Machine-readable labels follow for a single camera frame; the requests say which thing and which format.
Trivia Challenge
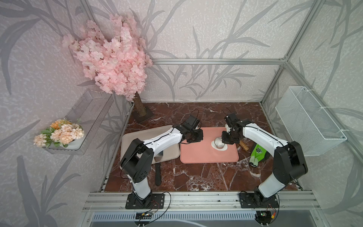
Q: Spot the clear acrylic wall shelf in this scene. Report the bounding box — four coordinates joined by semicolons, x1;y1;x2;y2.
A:
45;89;114;155

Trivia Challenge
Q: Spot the wooden dough roller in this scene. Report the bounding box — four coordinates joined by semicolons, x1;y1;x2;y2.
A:
239;140;249;151

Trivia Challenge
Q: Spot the peach flower bouquet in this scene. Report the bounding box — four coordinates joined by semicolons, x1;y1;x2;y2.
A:
33;119;85;148

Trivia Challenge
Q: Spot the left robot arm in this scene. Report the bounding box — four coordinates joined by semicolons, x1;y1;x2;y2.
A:
119;115;203;210

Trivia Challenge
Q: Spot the pink rectangular tray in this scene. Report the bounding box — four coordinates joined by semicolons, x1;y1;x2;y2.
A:
180;127;239;164

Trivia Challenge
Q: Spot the pink cherry blossom tree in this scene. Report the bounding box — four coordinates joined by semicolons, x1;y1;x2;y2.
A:
62;14;153;123

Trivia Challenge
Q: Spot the white wire mesh basket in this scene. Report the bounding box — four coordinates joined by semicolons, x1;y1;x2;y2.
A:
276;86;347;156

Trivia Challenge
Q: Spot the beige rectangular tray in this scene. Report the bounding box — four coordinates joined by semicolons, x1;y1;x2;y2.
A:
120;125;180;164

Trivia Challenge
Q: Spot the white dough piece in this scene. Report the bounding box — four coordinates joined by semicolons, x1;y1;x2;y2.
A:
211;141;228;151

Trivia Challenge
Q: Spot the metal ring cutter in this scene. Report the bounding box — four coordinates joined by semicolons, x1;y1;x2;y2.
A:
214;137;225;149

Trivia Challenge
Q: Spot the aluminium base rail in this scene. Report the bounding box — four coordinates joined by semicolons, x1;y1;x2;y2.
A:
82;191;321;212

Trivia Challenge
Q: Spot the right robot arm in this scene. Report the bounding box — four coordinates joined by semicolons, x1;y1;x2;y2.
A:
222;113;308;209

